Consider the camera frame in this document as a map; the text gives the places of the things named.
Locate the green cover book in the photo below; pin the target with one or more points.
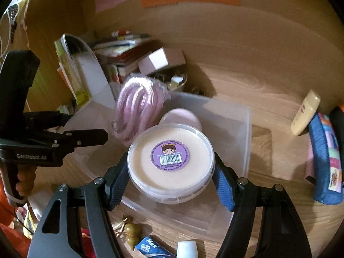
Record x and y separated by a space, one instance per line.
65 59

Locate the person's left hand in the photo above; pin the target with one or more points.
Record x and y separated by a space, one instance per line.
25 182

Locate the cream sunscreen tube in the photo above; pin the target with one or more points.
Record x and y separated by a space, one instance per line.
305 113

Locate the pink flat case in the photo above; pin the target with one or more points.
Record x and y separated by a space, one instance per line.
310 161

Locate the small white box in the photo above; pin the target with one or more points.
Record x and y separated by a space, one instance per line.
161 59

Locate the red white marker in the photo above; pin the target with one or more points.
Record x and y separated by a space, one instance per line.
122 32

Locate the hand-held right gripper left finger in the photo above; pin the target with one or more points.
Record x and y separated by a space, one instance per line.
119 182

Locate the small bowl of trinkets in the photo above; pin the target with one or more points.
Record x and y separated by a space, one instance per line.
174 82

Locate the white tube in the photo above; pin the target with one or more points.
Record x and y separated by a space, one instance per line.
187 250

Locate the clear plastic bin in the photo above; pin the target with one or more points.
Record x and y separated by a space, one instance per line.
223 118

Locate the pink round compact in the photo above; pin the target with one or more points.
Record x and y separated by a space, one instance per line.
180 117

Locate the blue patchwork pencil case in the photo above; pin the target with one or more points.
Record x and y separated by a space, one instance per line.
322 161

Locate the white paper sheet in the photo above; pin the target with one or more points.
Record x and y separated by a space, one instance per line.
94 80

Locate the black orange zip case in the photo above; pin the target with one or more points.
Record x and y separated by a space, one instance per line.
338 126

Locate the gourd charm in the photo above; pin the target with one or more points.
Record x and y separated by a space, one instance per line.
129 229

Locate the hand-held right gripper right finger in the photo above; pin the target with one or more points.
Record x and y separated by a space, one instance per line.
224 185

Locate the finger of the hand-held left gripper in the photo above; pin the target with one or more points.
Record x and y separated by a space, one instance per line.
86 137
45 119

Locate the stack of books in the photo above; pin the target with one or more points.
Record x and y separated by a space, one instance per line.
123 53

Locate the small black box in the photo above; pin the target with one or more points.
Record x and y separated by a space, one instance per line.
153 248

